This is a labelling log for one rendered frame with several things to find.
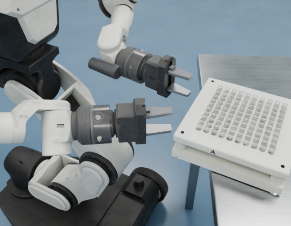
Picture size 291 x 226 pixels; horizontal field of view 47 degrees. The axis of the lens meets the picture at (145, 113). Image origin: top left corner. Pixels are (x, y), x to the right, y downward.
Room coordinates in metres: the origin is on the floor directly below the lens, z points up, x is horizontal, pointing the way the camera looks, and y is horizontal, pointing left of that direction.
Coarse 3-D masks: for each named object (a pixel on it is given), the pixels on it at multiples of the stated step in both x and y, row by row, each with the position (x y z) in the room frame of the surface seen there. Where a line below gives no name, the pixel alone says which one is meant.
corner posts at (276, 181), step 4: (176, 144) 0.51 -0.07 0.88; (180, 144) 0.50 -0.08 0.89; (184, 144) 0.50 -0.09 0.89; (176, 148) 0.51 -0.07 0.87; (180, 148) 0.50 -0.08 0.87; (184, 148) 0.50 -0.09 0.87; (272, 176) 0.42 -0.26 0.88; (272, 180) 0.42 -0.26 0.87; (276, 180) 0.41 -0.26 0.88; (280, 180) 0.41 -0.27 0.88; (284, 180) 0.41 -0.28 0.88; (276, 184) 0.41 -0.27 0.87; (280, 184) 0.41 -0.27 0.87
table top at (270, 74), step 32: (224, 64) 0.90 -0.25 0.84; (256, 64) 0.90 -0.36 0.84; (288, 64) 0.90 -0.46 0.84; (288, 96) 0.73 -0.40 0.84; (224, 192) 0.41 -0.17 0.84; (256, 192) 0.41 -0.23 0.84; (288, 192) 0.41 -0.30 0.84; (224, 224) 0.34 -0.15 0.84; (256, 224) 0.34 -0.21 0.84; (288, 224) 0.34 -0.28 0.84
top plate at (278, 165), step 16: (208, 80) 0.71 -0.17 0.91; (208, 96) 0.64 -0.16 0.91; (272, 96) 0.64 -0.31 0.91; (192, 112) 0.58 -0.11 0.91; (288, 112) 0.58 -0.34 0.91; (192, 128) 0.53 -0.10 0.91; (256, 128) 0.53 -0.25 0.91; (288, 128) 0.53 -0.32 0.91; (192, 144) 0.49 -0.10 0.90; (208, 144) 0.48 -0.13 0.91; (224, 144) 0.48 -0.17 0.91; (240, 144) 0.48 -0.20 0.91; (288, 144) 0.48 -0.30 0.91; (240, 160) 0.44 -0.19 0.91; (256, 160) 0.44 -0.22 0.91; (272, 160) 0.44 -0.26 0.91; (288, 160) 0.44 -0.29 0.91; (288, 176) 0.40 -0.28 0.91
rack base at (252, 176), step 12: (180, 156) 0.50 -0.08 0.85; (192, 156) 0.49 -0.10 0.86; (204, 156) 0.49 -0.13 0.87; (216, 156) 0.49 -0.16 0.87; (216, 168) 0.46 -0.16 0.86; (228, 168) 0.45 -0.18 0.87; (240, 168) 0.45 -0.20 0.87; (240, 180) 0.44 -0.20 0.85; (252, 180) 0.43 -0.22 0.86; (264, 180) 0.42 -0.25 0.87; (276, 192) 0.40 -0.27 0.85
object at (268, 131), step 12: (240, 96) 0.63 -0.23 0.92; (216, 108) 0.59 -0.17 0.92; (228, 108) 0.59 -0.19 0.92; (240, 108) 0.59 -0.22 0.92; (252, 108) 0.59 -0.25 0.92; (264, 108) 0.59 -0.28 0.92; (276, 108) 0.60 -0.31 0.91; (216, 120) 0.54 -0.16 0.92; (228, 120) 0.55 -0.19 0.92; (240, 120) 0.56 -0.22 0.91; (252, 120) 0.55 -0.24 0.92; (264, 120) 0.55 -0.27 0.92; (240, 132) 0.51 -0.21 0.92; (252, 132) 0.51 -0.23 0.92
